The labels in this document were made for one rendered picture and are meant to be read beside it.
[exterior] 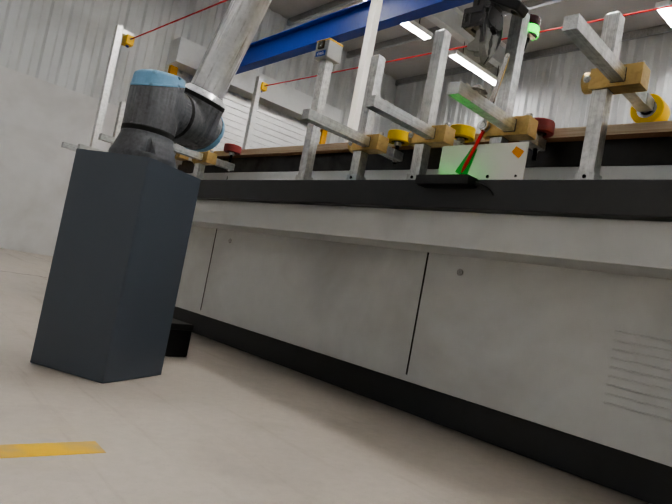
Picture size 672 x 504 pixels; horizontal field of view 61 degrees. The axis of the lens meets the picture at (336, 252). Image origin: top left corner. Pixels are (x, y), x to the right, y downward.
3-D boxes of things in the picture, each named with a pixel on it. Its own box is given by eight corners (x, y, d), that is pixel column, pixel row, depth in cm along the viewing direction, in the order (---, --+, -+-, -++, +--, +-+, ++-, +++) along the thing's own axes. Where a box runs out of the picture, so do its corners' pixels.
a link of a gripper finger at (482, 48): (467, 67, 152) (473, 34, 152) (487, 64, 148) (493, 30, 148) (461, 62, 150) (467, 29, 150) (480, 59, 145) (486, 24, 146)
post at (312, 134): (302, 180, 201) (326, 58, 203) (293, 180, 204) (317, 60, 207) (312, 183, 204) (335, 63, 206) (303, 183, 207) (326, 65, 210)
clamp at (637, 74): (639, 82, 124) (643, 60, 125) (578, 89, 134) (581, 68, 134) (648, 92, 129) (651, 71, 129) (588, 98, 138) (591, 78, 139)
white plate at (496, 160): (521, 180, 141) (528, 141, 141) (435, 180, 159) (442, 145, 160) (522, 181, 141) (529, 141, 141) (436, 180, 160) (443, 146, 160)
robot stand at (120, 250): (102, 383, 146) (150, 157, 149) (29, 362, 154) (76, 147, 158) (161, 375, 170) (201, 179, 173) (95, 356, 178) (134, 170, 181)
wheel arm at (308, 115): (307, 121, 162) (310, 106, 162) (299, 122, 164) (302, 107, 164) (401, 164, 192) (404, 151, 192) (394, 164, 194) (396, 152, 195)
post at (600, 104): (587, 210, 129) (620, 8, 132) (572, 210, 131) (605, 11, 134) (593, 214, 131) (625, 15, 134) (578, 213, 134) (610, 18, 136)
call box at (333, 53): (326, 58, 201) (330, 37, 202) (312, 61, 206) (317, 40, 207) (339, 65, 206) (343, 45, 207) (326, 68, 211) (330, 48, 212)
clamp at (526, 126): (526, 134, 142) (529, 114, 142) (479, 136, 152) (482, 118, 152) (536, 140, 146) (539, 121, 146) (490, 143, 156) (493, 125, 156)
